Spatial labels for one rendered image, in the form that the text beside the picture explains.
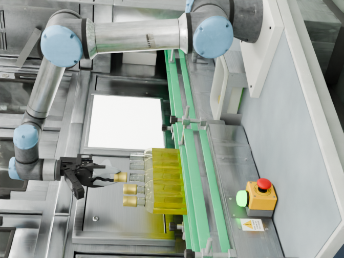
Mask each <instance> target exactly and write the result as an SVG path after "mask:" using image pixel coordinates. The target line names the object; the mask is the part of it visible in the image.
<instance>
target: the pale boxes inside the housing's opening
mask: <svg viewBox="0 0 344 258"><path fill-rule="evenodd" d="M156 57H157V51H156V50H153V51H136V52H123V55H122V63H130V64H138V65H152V66H155V65H156Z"/></svg>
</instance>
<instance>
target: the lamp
mask: <svg viewBox="0 0 344 258"><path fill-rule="evenodd" d="M249 200H250V196H249V191H247V190H241V191H239V192H238V194H237V196H236V201H237V204H238V205H239V206H244V207H248V205H249Z"/></svg>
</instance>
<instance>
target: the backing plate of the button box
mask: <svg viewBox="0 0 344 258"><path fill-rule="evenodd" d="M226 198H227V202H228V207H229V211H230V216H231V218H240V219H270V220H271V219H272V218H271V217H255V216H247V212H246V208H245V207H244V206H239V205H238V204H237V198H236V197H226Z"/></svg>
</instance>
